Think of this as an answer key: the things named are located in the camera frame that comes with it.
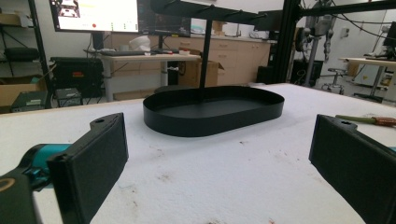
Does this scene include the black stand with oval tray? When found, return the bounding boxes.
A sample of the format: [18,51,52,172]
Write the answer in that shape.
[143,0,286,138]

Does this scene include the black device with label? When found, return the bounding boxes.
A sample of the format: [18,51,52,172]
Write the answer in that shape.
[10,91,50,113]

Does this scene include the grey rolling stool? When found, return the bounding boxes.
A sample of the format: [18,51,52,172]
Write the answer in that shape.
[321,67,348,96]

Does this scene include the dark computer monitor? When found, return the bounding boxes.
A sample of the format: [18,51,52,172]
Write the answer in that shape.
[137,0,192,37]

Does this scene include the light wooden desk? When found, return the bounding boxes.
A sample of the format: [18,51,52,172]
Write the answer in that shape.
[98,52,203,103]

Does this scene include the black equipment case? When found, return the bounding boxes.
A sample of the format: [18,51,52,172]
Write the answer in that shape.
[49,56,105,98]

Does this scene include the light wooden cabinets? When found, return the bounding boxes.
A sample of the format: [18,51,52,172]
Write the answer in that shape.
[110,32,273,87]

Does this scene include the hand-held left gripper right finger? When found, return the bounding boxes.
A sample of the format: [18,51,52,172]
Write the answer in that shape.
[308,114,396,224]

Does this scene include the bright computer monitor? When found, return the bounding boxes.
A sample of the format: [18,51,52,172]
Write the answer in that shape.
[49,0,140,34]

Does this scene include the black metal shelving rack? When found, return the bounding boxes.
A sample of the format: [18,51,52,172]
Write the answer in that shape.
[0,0,53,110]

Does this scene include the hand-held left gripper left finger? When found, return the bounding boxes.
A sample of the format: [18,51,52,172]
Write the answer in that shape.
[46,112,130,224]

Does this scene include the grey robot on stand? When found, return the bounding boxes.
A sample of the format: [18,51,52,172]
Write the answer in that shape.
[294,0,340,89]

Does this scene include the green and orange cord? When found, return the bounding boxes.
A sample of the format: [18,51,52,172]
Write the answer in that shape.
[334,114,396,127]

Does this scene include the flat cardboard box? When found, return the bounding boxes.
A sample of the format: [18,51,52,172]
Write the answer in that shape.
[0,81,49,108]

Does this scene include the open cardboard box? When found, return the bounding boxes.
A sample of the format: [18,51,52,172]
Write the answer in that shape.
[177,60,226,89]

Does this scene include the black metal frame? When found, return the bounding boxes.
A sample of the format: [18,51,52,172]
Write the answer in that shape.
[273,0,396,84]

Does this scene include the black keyboard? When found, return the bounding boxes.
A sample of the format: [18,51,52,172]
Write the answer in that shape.
[99,49,148,57]

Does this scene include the white rounded object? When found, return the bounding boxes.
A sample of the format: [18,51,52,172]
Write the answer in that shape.
[128,35,152,52]

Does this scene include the wooden table with black legs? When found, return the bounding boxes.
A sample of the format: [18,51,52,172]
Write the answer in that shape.
[338,56,396,105]

